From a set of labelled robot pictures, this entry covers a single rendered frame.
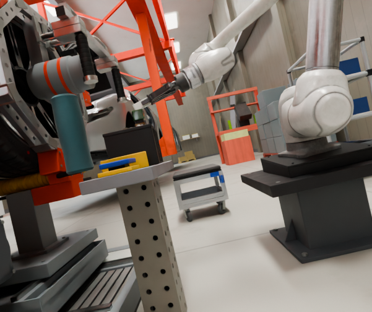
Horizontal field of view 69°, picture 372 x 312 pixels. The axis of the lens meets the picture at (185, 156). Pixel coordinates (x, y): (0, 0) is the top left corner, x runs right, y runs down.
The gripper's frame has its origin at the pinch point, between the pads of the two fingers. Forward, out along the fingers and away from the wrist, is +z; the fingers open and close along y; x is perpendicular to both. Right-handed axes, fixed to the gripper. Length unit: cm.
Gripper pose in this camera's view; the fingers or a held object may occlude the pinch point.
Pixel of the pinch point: (142, 104)
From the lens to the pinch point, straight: 112.1
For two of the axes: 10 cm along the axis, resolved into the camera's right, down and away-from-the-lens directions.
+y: 0.1, 0.0, -10.0
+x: 4.8, 8.8, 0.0
